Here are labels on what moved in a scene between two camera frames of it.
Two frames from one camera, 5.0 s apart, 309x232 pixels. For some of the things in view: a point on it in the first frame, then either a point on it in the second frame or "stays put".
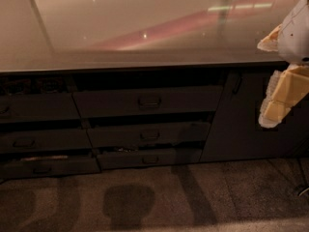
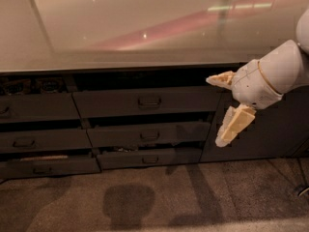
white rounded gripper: x=295 y=36 → x=254 y=86
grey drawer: x=48 y=167 stays put
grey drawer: x=45 y=139 stays put
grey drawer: x=149 y=101 stays put
